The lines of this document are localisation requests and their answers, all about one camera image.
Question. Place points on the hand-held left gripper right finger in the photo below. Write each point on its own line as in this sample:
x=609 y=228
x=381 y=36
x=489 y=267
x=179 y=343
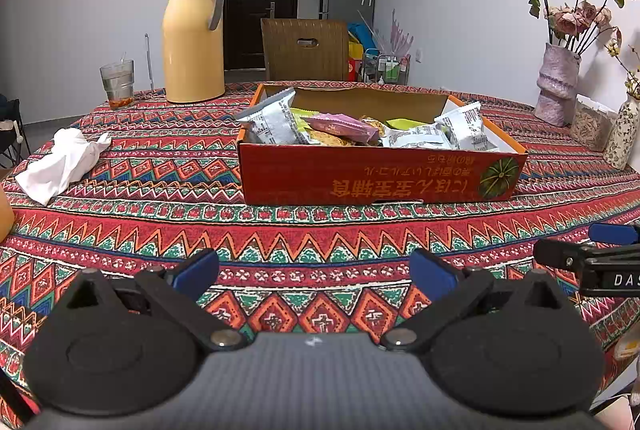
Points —
x=432 y=272

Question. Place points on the black chair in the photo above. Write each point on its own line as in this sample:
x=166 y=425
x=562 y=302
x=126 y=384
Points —
x=12 y=130

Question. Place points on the yellow cup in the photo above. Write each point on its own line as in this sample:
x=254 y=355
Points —
x=5 y=215

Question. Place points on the pink ceramic vase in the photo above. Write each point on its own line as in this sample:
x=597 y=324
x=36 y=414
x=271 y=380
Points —
x=556 y=83

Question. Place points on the white snack packet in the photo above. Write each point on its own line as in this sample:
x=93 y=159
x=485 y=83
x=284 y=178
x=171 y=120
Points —
x=415 y=138
x=465 y=128
x=270 y=120

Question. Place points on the red box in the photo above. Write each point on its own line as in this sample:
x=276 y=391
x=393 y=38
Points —
x=355 y=69

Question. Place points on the green snack packet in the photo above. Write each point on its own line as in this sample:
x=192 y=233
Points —
x=407 y=124
x=302 y=120

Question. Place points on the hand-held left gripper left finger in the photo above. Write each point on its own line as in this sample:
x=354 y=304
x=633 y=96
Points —
x=195 y=272

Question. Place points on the gold snack packet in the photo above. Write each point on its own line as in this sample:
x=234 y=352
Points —
x=330 y=140

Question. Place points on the yellow thermos jug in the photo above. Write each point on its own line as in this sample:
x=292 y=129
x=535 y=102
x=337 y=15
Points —
x=192 y=50

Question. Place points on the clear storage container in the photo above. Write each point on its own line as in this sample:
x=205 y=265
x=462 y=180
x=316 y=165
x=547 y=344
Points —
x=592 y=128

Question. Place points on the glass cup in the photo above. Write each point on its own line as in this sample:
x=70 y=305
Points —
x=117 y=85

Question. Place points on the crumpled white tissue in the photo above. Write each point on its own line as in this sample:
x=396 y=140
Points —
x=60 y=165

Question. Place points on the pink snack packet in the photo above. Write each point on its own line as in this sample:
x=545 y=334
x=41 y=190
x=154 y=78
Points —
x=340 y=125

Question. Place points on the wall socket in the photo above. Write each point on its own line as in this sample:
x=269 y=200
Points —
x=419 y=55

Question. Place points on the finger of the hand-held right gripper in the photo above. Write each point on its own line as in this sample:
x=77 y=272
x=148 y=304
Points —
x=615 y=233
x=560 y=254

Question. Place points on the dark door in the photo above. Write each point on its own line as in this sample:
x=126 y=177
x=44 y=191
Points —
x=237 y=25

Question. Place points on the orange cardboard box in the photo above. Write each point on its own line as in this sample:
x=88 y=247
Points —
x=300 y=175

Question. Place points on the pink feather decoration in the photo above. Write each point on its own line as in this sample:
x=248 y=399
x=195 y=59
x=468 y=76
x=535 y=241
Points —
x=400 y=35

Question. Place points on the brown cookie packet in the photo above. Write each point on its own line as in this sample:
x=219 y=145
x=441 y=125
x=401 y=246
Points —
x=375 y=126

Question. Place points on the blue bag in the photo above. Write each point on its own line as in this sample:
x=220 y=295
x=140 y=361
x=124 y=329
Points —
x=361 y=34

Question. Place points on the yellow bag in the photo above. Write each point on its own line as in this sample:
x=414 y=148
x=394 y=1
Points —
x=356 y=50

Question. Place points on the speckled white vase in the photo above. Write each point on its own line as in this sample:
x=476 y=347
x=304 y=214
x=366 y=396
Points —
x=622 y=135

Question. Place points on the patterned red tablecloth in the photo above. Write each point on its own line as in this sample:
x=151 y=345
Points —
x=150 y=210

